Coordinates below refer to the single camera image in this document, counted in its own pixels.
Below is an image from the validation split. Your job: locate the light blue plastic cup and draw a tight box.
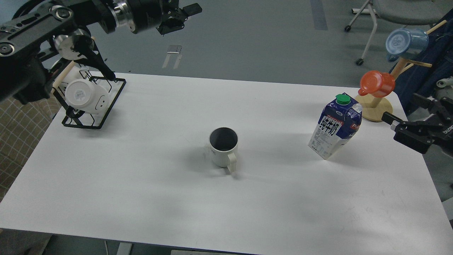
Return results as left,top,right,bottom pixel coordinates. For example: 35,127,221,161
385,28,429,62

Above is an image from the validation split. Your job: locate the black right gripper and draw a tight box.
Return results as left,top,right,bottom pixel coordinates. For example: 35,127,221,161
381,93,453,154

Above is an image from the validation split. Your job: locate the grey office chair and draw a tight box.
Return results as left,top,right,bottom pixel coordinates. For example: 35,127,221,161
344,0,443,66

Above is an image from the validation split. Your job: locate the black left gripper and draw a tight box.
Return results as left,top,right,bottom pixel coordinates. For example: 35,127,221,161
125,0,203,35

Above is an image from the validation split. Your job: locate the orange plastic cup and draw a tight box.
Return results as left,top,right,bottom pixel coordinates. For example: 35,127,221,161
358,70,395,98

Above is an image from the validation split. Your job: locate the black wire cup rack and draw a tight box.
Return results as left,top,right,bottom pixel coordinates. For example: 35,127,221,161
51,58,126,130

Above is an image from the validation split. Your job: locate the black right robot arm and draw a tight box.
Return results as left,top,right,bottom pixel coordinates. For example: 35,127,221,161
381,93,453,157

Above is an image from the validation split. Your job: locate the blue white milk carton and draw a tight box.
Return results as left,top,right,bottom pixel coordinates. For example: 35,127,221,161
308,92,363,160

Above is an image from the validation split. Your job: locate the beige checkered cloth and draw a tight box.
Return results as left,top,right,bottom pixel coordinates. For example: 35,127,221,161
0,96,61,200

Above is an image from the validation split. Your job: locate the white ceramic mug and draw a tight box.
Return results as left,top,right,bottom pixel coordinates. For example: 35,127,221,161
209,126,239,175

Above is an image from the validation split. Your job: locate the wooden cup tree stand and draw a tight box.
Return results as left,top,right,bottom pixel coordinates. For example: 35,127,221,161
355,20,447,122

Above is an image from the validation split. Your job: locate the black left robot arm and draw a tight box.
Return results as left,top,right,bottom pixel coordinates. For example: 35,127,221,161
0,0,202,104

